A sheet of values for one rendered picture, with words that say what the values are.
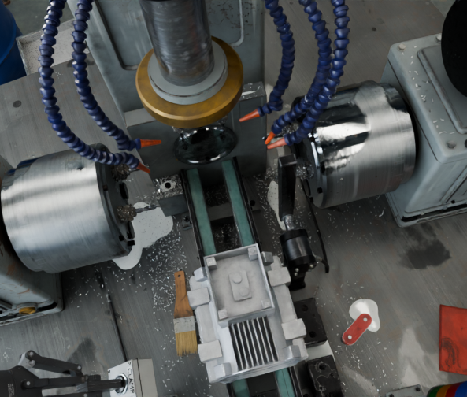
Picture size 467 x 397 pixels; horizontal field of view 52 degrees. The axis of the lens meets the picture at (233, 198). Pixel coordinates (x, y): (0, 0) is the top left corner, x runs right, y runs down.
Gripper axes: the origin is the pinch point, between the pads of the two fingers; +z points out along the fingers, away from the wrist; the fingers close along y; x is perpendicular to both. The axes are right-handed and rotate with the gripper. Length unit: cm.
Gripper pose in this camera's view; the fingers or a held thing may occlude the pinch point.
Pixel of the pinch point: (99, 386)
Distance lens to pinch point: 89.8
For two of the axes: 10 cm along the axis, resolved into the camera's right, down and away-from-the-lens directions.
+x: -7.5, 4.3, 5.0
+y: -2.3, -8.8, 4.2
